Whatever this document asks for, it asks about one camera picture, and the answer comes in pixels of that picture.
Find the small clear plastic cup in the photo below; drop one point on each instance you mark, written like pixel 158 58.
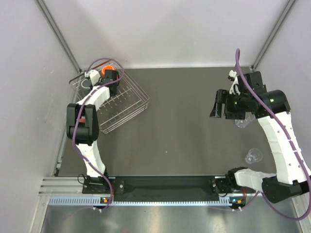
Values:
pixel 253 156

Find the aluminium frame post left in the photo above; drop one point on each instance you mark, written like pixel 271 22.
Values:
pixel 59 36

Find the wire dish rack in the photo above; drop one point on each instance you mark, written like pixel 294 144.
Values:
pixel 129 101

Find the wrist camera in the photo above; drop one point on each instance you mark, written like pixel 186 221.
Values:
pixel 93 75
pixel 233 77

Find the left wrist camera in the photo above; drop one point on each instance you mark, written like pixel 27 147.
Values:
pixel 93 75

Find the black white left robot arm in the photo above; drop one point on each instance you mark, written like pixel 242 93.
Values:
pixel 82 123

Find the grey mug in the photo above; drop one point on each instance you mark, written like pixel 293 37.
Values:
pixel 86 85

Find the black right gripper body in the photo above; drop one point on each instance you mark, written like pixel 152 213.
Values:
pixel 234 107

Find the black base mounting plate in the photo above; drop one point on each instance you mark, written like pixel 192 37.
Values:
pixel 161 188

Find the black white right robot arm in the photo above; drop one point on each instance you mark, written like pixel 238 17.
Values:
pixel 271 109

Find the aluminium frame post right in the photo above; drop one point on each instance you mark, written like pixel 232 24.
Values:
pixel 273 33

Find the large clear plastic cup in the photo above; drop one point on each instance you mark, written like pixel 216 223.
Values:
pixel 242 123

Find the orange mug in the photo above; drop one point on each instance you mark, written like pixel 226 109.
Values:
pixel 105 68

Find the pink plastic cup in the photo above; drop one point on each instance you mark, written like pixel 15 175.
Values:
pixel 82 120

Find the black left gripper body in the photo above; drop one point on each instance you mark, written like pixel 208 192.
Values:
pixel 115 91

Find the aluminium frame post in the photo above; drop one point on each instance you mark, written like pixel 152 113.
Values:
pixel 273 33
pixel 59 36

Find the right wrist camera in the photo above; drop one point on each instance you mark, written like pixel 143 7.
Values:
pixel 233 77

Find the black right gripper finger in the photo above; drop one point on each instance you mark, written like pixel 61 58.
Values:
pixel 218 110
pixel 221 96

